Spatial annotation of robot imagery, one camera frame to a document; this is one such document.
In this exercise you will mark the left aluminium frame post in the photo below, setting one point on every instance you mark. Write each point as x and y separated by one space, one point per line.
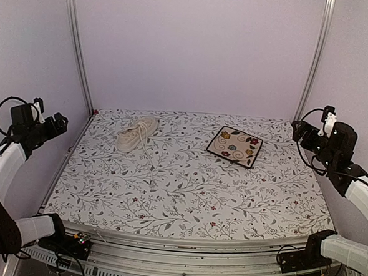
79 56

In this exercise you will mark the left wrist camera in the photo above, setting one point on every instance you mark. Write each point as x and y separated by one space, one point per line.
37 109

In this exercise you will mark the square floral ceramic plate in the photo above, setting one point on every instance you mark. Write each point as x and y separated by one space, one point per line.
236 146

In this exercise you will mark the cream lace sneaker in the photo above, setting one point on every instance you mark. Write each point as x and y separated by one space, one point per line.
135 134

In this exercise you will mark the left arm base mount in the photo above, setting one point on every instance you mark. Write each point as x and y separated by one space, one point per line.
79 245

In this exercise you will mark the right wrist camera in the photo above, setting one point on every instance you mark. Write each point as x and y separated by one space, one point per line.
328 120

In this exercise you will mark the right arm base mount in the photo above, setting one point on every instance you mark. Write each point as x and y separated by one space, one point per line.
291 259

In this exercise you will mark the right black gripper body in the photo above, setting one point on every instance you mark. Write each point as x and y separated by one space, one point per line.
326 155

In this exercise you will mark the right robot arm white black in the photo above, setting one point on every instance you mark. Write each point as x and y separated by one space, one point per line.
330 244

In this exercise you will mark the right aluminium frame post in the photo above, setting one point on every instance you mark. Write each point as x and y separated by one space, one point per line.
316 58

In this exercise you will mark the aluminium frame post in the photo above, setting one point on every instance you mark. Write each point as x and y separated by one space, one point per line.
79 56
316 58

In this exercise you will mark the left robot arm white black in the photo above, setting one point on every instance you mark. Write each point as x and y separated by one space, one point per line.
16 234

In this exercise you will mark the floral patterned table mat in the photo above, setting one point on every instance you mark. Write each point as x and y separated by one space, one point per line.
195 194

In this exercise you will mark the aluminium front rail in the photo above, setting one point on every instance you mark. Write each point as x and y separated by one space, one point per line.
120 254

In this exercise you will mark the white shoelace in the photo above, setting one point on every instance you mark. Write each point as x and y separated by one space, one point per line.
147 154

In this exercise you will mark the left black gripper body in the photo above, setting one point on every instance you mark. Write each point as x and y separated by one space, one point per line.
49 133

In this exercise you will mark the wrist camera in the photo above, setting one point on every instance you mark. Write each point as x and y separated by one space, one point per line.
37 109
328 120

